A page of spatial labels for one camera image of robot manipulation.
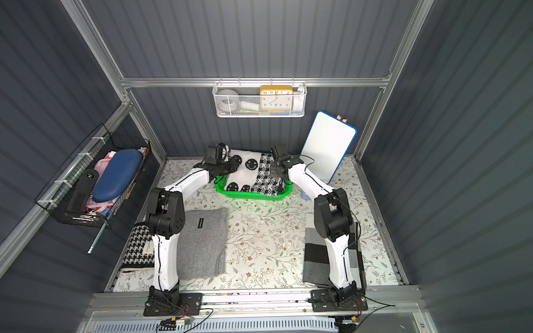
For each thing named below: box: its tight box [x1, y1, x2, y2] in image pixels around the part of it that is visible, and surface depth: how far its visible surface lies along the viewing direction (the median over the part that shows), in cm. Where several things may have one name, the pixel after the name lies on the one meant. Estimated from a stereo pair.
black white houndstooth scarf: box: [120, 223, 155, 271], surface depth 83 cm
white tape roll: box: [216, 88, 240, 114], surface depth 90 cm
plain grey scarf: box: [176, 208, 230, 280], surface depth 85 cm
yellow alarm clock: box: [259, 84, 295, 114], surface depth 91 cm
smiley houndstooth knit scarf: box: [225, 149, 286, 196], surface depth 101 cm
